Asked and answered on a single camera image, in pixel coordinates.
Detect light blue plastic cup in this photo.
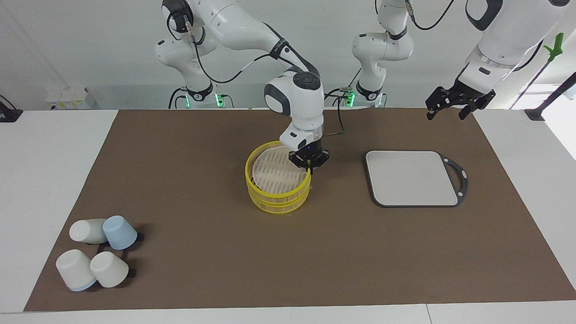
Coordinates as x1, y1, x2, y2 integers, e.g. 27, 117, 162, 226
103, 215, 138, 250

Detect black right base cables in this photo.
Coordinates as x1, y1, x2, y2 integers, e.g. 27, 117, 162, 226
169, 85, 234, 108

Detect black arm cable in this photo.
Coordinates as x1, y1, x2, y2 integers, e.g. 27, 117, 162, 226
166, 9, 346, 135
403, 0, 543, 72

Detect green clip on thin rod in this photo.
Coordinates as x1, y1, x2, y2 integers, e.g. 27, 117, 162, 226
510, 32, 564, 109

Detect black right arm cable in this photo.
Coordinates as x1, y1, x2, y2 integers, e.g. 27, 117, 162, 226
166, 9, 346, 135

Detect white plastic cup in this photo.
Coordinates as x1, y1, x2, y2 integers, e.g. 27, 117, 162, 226
69, 218, 108, 244
90, 251, 130, 288
56, 249, 97, 292

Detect white boxes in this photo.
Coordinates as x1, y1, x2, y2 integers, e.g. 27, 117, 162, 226
45, 88, 97, 110

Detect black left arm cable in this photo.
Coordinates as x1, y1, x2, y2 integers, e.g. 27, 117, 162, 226
403, 0, 543, 72

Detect black pole with clamp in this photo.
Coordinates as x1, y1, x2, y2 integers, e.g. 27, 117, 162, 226
524, 71, 576, 121

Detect black left base cables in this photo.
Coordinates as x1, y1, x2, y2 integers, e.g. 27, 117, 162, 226
319, 67, 387, 108

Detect yellow bamboo steamer basket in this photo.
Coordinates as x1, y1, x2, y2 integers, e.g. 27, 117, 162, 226
245, 141, 312, 199

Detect black base cables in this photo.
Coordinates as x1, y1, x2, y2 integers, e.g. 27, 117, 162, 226
319, 67, 387, 108
169, 85, 234, 108

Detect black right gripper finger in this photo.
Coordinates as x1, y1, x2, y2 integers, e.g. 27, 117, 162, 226
310, 152, 330, 175
289, 152, 311, 174

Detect black table clamp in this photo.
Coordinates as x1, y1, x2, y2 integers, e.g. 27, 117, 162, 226
0, 94, 23, 123

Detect yellow rimmed bamboo steamer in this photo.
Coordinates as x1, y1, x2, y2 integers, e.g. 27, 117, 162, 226
247, 178, 311, 214

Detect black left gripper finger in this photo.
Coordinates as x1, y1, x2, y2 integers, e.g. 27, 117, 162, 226
460, 90, 496, 120
426, 86, 450, 120

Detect brown table mat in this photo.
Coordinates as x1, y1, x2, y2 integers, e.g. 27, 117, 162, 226
23, 108, 576, 312

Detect white cutting board grey rim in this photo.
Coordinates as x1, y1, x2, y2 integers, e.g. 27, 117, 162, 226
365, 150, 468, 208

